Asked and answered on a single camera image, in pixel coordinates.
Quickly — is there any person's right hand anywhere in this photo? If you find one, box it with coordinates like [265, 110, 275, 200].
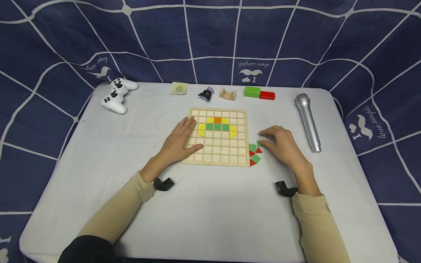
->
[258, 125, 312, 173]

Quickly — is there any person's left hand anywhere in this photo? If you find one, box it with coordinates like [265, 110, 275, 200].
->
[157, 117, 204, 169]

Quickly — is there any wooden grid puzzle board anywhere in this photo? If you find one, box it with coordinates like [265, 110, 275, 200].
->
[182, 108, 251, 168]

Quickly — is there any person's right forearm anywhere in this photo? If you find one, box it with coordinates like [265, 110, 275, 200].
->
[291, 163, 351, 263]

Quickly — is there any person's left forearm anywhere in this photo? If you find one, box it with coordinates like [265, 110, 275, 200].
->
[76, 156, 168, 244]

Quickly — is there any silver microphone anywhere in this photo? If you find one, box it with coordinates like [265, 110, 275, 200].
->
[295, 94, 322, 153]

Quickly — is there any black wrist band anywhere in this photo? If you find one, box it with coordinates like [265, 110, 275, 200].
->
[275, 180, 299, 198]
[153, 178, 175, 191]

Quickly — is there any small beige square packet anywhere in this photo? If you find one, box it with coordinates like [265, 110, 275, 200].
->
[170, 82, 189, 96]

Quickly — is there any small black purple figurine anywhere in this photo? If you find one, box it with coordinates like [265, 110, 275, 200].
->
[197, 87, 215, 102]

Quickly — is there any wooden arch block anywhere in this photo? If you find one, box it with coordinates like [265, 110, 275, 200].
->
[220, 88, 237, 102]

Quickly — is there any white game controller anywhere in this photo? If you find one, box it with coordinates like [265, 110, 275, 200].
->
[100, 78, 139, 115]

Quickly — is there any person's body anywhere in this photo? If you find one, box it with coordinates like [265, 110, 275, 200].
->
[58, 235, 121, 263]

